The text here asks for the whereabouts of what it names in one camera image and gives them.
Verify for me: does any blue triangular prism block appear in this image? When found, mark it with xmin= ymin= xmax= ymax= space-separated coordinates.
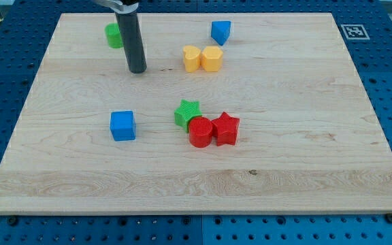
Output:
xmin=210 ymin=20 xmax=231 ymax=46

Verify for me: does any green cylinder block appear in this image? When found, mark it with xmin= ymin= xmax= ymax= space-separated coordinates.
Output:
xmin=104 ymin=22 xmax=124 ymax=48

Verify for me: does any blue cube block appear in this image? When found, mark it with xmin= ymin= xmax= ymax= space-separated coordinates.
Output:
xmin=110 ymin=111 xmax=136 ymax=141

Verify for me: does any yellow hexagon block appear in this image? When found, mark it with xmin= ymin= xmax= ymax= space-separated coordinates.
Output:
xmin=201 ymin=46 xmax=223 ymax=72

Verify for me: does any red cylinder block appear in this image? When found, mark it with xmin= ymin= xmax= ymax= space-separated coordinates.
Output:
xmin=189 ymin=116 xmax=213 ymax=148

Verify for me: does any red star block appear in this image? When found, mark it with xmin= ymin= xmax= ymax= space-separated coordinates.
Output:
xmin=212 ymin=112 xmax=240 ymax=146

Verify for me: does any yellow heart block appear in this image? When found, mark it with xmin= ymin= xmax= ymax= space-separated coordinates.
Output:
xmin=182 ymin=45 xmax=201 ymax=73

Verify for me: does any white fiducial marker tag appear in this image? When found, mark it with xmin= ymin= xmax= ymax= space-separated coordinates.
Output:
xmin=341 ymin=24 xmax=370 ymax=40

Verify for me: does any light wooden board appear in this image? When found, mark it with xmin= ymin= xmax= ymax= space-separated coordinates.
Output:
xmin=0 ymin=13 xmax=392 ymax=216

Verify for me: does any green star block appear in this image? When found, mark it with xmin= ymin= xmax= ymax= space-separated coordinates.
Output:
xmin=174 ymin=99 xmax=202 ymax=133

